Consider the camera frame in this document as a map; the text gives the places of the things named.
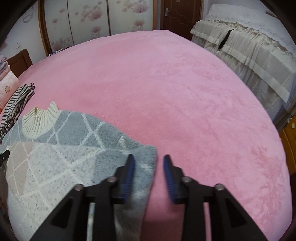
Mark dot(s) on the pink plush bed blanket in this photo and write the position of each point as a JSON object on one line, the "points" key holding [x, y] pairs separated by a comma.
{"points": [[166, 91]]}

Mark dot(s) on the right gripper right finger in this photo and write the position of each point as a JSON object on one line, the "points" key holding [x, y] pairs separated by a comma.
{"points": [[228, 219]]}

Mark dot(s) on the black white striped garment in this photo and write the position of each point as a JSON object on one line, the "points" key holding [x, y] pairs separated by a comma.
{"points": [[15, 106]]}

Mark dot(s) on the grey diamond pattern sweater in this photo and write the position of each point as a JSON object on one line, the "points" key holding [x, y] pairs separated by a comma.
{"points": [[52, 150]]}

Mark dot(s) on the dark brown wooden door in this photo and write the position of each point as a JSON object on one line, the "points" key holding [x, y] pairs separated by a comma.
{"points": [[180, 16]]}

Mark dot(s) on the floral sliding wardrobe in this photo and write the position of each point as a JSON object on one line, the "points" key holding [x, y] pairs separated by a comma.
{"points": [[65, 23]]}

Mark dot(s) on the wooden drawer cabinet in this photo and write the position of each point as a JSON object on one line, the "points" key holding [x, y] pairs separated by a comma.
{"points": [[288, 138]]}

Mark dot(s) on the pink cartoon pillow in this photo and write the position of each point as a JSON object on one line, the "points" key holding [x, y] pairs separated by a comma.
{"points": [[9, 85]]}

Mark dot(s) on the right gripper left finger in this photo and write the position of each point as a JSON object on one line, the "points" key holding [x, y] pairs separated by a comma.
{"points": [[69, 219]]}

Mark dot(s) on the beige cloth covered furniture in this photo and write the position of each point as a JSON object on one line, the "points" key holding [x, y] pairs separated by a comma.
{"points": [[257, 48]]}

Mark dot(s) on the dark wooden headboard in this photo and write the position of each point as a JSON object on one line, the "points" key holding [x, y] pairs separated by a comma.
{"points": [[20, 62]]}

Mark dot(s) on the folded pastel quilt stack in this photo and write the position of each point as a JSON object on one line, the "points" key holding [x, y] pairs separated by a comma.
{"points": [[4, 67]]}

